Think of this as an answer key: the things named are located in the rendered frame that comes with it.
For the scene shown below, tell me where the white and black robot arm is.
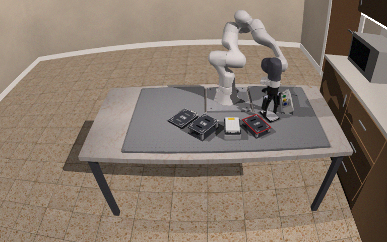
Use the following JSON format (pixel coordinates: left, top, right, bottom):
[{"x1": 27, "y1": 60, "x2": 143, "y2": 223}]
[{"x1": 208, "y1": 10, "x2": 288, "y2": 106}]

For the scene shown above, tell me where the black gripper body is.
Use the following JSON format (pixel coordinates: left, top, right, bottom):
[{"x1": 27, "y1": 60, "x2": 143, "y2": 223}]
[{"x1": 267, "y1": 86, "x2": 279, "y2": 100}]

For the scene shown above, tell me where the grey operator button panel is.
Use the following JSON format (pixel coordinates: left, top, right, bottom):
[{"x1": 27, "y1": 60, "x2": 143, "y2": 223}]
[{"x1": 280, "y1": 89, "x2": 297, "y2": 115}]

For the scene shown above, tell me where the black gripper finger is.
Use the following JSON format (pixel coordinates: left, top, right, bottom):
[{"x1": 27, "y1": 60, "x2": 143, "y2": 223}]
[
  {"x1": 273, "y1": 92, "x2": 281, "y2": 114},
  {"x1": 262, "y1": 95, "x2": 273, "y2": 118}
]

